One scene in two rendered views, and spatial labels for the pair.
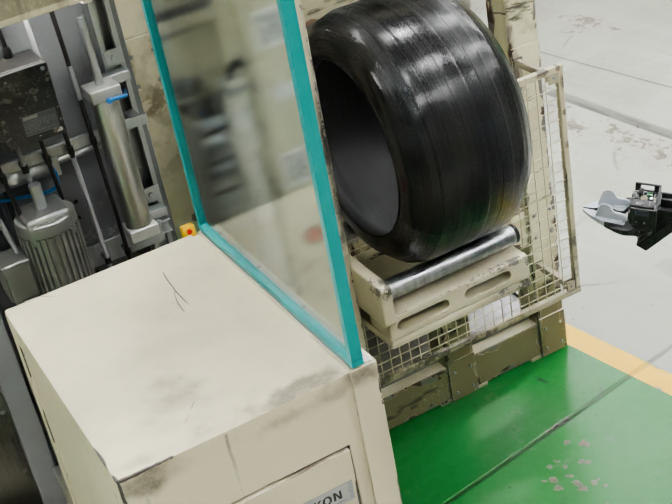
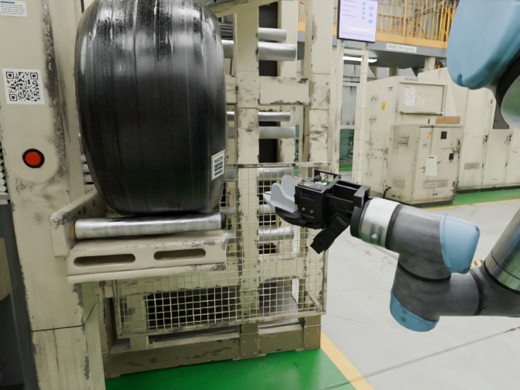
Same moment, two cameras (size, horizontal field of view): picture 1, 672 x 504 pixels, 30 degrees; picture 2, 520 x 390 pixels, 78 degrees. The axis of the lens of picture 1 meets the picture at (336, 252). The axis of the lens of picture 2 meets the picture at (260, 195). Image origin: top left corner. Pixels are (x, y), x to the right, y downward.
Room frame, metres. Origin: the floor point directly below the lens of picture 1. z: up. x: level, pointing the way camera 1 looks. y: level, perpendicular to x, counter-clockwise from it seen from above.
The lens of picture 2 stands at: (1.60, -0.64, 1.12)
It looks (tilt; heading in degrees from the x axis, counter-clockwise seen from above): 11 degrees down; 12
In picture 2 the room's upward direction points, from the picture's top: straight up
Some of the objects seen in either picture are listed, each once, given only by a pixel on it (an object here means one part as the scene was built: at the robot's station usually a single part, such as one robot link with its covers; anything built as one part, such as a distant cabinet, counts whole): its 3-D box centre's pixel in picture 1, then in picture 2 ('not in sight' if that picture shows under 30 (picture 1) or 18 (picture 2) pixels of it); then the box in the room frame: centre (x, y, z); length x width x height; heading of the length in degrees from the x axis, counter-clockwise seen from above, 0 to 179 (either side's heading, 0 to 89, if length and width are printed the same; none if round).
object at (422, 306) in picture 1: (449, 289); (151, 250); (2.28, -0.23, 0.84); 0.36 x 0.09 x 0.06; 114
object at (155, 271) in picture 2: (417, 278); (158, 245); (2.41, -0.17, 0.80); 0.37 x 0.36 x 0.02; 24
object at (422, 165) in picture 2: not in sight; (422, 165); (7.04, -2.12, 0.62); 0.91 x 0.58 x 1.25; 122
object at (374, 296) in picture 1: (342, 269); (87, 214); (2.34, -0.01, 0.90); 0.40 x 0.03 x 0.10; 24
